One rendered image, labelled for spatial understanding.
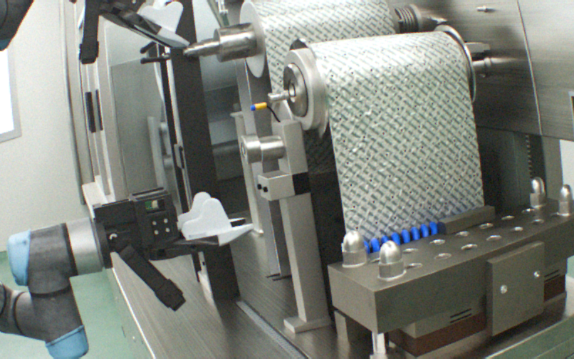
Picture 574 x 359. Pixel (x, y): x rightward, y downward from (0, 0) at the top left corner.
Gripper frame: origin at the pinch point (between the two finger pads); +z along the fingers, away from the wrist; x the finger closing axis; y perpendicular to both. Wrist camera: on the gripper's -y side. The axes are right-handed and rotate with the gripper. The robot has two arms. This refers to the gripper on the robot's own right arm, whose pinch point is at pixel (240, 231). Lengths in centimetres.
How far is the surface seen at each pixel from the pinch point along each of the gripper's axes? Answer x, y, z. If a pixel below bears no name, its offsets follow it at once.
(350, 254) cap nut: -8.3, -4.3, 11.3
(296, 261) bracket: 7.7, -7.8, 8.8
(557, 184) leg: 13, -9, 65
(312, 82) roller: 0.2, 17.0, 12.8
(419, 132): -0.5, 7.8, 27.2
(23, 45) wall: 556, 73, -51
